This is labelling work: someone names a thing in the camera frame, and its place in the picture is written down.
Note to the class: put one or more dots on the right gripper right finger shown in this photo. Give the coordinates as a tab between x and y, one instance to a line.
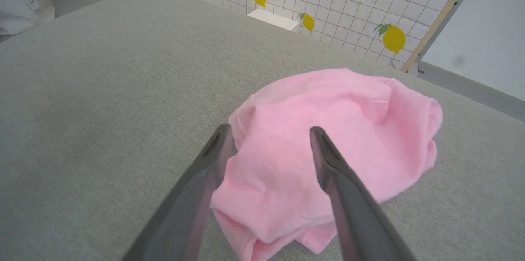
352	203

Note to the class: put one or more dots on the white box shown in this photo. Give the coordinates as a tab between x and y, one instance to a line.
272	19

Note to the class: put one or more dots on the white fabric bag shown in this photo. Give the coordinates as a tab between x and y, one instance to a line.
14	17

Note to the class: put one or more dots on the lemon print grid screen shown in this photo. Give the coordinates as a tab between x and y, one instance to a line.
336	2

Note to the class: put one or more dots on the grey fabric sofa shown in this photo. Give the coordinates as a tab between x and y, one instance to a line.
102	109

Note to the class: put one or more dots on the pink garment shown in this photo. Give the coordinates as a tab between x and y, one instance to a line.
287	129

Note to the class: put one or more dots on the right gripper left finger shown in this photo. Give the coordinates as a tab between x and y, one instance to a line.
192	195

